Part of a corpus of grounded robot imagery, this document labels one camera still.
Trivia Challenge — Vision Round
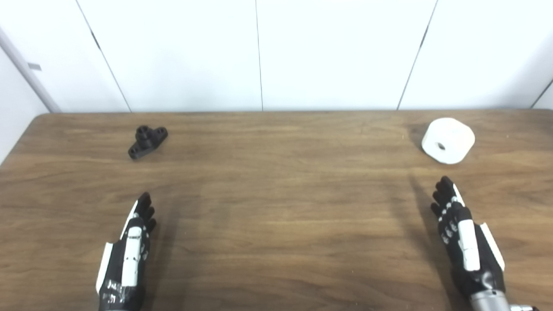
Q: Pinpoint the black flanged holder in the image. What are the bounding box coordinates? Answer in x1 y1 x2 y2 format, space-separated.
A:
128 125 168 160

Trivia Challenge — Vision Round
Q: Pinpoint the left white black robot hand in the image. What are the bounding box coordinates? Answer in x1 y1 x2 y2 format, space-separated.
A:
96 192 157 311

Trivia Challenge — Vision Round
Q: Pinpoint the grey wall corner strip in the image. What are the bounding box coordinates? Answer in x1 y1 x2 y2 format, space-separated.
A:
0 28 61 113

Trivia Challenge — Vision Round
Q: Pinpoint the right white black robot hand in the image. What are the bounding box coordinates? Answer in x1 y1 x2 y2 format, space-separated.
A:
431 176 506 298

